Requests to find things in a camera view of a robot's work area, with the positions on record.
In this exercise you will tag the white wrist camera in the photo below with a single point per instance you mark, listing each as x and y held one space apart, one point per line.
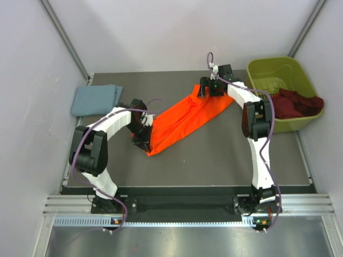
214 71
147 119

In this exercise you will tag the left aluminium corner post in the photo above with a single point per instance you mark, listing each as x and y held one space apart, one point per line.
48 9

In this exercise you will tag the orange t shirt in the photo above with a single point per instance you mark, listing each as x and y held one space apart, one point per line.
185 117

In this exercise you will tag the aluminium corner post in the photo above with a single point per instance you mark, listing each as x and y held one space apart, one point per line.
48 9
310 21

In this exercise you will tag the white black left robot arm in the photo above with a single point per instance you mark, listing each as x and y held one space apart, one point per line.
89 150

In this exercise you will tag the green plastic basket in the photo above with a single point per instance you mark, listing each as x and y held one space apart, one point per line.
273 73

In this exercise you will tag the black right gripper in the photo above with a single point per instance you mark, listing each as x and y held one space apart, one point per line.
206 82

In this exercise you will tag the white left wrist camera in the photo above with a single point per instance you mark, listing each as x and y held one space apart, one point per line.
147 119

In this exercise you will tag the aluminium front frame rail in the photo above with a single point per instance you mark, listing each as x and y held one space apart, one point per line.
294 204

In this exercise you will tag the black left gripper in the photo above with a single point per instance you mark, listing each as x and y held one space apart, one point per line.
143 142

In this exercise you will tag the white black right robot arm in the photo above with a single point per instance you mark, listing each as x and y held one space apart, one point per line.
256 127

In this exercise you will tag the right aluminium corner post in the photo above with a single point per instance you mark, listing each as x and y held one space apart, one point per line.
310 21

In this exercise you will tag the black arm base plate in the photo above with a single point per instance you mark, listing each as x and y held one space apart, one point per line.
229 204

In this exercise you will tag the folded grey-blue t shirt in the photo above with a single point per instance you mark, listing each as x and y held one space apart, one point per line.
95 100

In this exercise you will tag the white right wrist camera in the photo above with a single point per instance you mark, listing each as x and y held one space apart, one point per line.
214 71

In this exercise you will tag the dark red t shirt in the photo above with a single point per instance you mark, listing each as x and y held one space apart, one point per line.
290 104

